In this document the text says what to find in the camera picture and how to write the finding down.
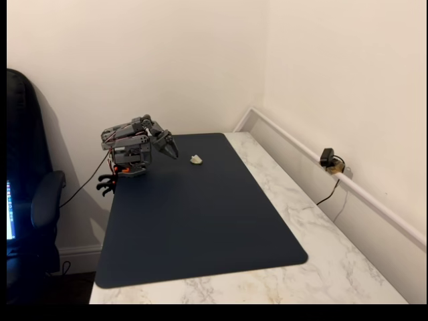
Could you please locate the black office chair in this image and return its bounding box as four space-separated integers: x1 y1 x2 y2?
6 68 67 305

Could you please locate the white skirting board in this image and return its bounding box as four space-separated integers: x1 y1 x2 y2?
58 244 103 274

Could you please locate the black table clamp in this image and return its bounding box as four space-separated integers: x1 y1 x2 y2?
96 182 116 198
98 166 119 185

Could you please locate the black cable loop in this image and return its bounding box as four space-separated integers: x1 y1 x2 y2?
46 260 72 277

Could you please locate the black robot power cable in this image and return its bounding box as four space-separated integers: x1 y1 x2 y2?
59 152 111 209

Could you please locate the lit laptop screen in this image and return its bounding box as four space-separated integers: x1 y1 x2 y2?
6 180 17 241

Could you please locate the yellowish webcam tape mount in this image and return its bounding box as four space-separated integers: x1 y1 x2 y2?
326 162 346 176

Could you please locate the white desk back rail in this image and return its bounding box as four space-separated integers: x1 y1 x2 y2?
233 106 427 250

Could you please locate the black webcam cable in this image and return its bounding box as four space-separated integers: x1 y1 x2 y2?
316 155 346 206

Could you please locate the black webcam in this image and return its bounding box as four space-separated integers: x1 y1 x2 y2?
320 148 335 167

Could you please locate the dark blue desk mat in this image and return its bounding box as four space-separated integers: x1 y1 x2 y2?
94 132 309 289

